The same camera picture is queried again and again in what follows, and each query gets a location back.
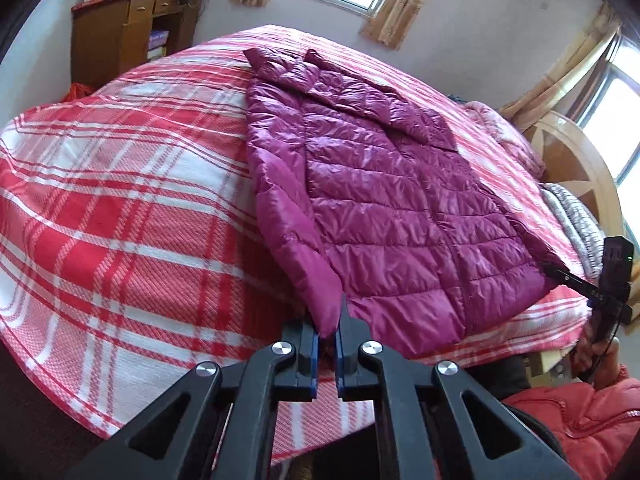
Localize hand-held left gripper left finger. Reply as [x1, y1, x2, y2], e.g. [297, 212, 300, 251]
[65, 317, 321, 480]

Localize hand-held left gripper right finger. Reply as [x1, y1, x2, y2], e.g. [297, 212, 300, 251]
[334, 292, 581, 480]

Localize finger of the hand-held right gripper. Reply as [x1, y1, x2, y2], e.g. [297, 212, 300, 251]
[542, 262, 606, 301]

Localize magenta quilted puffer jacket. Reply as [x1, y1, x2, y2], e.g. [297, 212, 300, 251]
[243, 46, 576, 361]

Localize folded blankets by headboard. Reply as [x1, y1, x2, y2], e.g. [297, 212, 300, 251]
[540, 182, 608, 281]

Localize wooden bed headboard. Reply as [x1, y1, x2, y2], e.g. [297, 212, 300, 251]
[522, 110, 626, 241]

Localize pink folded blanket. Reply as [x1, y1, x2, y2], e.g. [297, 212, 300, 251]
[462, 100, 546, 176]

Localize large window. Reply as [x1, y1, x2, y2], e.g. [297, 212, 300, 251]
[575, 35, 640, 191]

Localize long beige curtain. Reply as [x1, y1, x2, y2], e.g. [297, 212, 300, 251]
[497, 2, 623, 131]

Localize red plaid bed sheet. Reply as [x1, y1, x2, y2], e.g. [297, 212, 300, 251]
[0, 24, 593, 466]

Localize orange plastic bag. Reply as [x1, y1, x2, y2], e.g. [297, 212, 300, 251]
[60, 82, 96, 103]

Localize brown wooden desk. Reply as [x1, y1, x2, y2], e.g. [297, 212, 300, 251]
[70, 0, 203, 92]

